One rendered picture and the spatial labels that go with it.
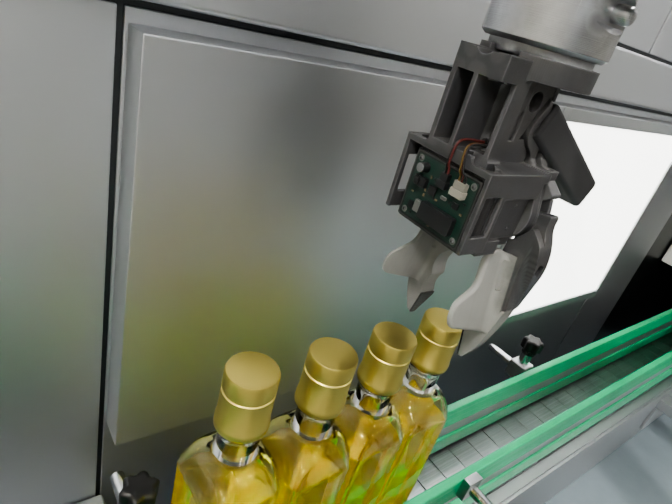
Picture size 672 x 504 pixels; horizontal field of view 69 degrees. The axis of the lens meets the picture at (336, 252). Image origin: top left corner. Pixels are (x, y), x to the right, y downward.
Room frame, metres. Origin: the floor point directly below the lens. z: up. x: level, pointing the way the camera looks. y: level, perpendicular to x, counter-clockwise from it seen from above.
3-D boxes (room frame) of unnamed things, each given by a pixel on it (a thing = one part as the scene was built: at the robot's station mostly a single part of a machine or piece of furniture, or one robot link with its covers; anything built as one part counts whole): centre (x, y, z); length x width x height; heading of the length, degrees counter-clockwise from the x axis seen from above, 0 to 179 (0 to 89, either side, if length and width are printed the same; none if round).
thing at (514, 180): (0.32, -0.08, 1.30); 0.09 x 0.08 x 0.12; 132
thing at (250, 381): (0.22, 0.03, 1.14); 0.04 x 0.04 x 0.04
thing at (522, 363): (0.63, -0.30, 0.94); 0.07 x 0.04 x 0.13; 43
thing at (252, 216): (0.60, -0.18, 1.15); 0.90 x 0.03 x 0.34; 133
